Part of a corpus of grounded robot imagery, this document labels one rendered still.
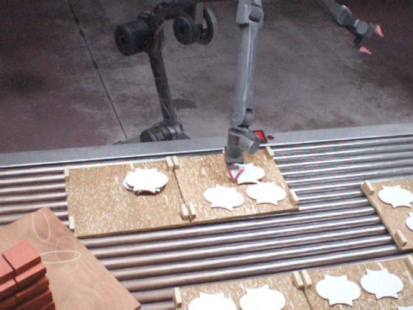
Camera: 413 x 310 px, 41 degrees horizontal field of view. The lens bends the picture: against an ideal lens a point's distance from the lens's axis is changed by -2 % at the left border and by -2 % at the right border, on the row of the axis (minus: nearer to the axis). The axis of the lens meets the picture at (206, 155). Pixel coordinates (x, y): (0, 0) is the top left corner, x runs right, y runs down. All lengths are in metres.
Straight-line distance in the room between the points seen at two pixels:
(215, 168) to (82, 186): 0.51
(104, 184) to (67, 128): 1.90
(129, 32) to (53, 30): 2.23
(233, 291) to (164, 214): 0.40
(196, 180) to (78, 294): 0.72
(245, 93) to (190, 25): 0.75
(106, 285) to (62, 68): 3.18
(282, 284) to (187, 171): 0.61
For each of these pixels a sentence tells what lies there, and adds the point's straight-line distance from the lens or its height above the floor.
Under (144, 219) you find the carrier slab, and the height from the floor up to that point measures 0.94.
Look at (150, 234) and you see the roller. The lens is 1.96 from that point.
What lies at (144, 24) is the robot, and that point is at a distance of 3.17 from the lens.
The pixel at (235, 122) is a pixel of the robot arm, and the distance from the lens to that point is 2.04.
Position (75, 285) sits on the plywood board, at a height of 1.04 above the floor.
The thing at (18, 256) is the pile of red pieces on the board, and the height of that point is 1.31.
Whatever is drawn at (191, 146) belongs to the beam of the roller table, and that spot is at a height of 0.92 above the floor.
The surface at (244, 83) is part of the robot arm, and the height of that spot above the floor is 1.30.
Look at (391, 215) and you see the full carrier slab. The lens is 2.21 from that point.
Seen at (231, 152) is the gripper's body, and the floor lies 1.06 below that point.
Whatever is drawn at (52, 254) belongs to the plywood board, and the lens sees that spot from 1.76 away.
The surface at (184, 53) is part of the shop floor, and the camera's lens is 4.90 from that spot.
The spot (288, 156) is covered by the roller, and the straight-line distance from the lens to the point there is 2.36.
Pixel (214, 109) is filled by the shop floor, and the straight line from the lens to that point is 4.21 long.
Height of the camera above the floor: 2.36
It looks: 39 degrees down
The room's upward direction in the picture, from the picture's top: 6 degrees clockwise
